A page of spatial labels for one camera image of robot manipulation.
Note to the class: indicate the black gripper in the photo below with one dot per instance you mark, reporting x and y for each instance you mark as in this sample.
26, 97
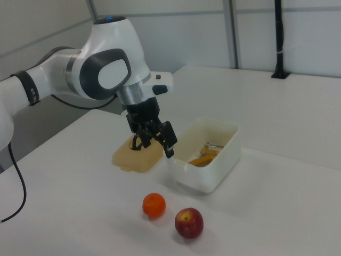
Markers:
144, 110

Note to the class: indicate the orange toy fruit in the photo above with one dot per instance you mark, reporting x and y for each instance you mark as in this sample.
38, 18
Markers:
154, 204

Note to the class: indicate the red toy apple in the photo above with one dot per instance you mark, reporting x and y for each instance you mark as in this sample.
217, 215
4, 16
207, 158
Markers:
189, 223

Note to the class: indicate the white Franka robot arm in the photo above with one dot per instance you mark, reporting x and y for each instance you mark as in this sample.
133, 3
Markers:
112, 48

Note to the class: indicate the white plastic container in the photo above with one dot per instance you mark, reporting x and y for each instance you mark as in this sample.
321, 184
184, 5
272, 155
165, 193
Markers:
202, 176

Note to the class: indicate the black pole with base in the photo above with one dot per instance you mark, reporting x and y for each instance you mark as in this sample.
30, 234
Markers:
279, 40

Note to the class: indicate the grey partition post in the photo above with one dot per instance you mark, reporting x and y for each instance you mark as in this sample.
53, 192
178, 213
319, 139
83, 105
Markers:
231, 32
93, 6

